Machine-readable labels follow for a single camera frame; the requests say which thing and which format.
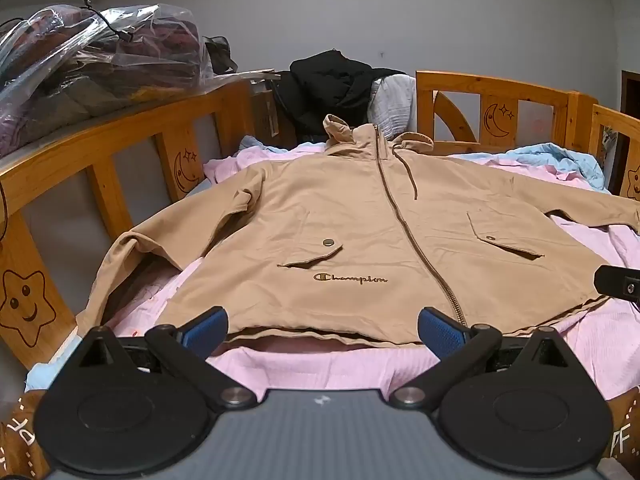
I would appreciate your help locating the black jacket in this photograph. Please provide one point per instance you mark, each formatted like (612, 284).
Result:
(325, 87)

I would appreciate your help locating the pink bed sheet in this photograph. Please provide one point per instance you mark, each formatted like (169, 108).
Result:
(325, 367)

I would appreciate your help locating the clear plastic bag of clothes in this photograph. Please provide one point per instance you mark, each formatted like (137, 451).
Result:
(90, 75)

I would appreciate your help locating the short wooden bed rail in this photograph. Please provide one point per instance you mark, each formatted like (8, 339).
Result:
(617, 125)

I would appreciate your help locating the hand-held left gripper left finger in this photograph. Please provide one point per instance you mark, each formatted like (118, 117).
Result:
(207, 331)

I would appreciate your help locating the grey white cloth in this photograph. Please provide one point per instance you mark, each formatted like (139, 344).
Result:
(395, 102)

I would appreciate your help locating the wooden chair top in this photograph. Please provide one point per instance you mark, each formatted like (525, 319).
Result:
(125, 150)

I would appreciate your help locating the wooden chair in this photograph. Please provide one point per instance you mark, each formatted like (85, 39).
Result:
(500, 92)
(125, 150)

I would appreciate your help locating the wooden chair right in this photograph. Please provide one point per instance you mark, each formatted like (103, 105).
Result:
(500, 92)

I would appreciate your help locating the black bag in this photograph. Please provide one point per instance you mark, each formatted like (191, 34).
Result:
(217, 55)

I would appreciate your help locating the tan hooded jacket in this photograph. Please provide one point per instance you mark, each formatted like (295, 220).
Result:
(350, 210)

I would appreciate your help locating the dark wooden door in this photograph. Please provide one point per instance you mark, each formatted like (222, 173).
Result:
(631, 92)

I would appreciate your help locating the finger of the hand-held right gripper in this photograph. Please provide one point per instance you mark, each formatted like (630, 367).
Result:
(617, 285)

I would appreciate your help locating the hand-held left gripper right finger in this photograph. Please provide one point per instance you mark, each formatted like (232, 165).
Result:
(440, 332)

